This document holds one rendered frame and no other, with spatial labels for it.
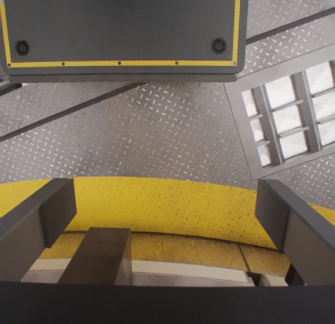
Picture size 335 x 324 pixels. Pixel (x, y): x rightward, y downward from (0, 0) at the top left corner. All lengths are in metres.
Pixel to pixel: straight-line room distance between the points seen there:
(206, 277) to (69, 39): 0.90
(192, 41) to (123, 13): 0.20
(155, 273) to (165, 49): 0.75
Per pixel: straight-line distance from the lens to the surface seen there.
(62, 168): 1.20
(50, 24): 0.81
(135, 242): 1.16
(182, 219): 1.19
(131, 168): 1.11
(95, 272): 0.70
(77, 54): 0.77
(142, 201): 1.16
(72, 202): 0.17
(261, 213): 0.17
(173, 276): 0.97
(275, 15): 1.15
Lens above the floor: 1.04
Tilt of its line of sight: 75 degrees down
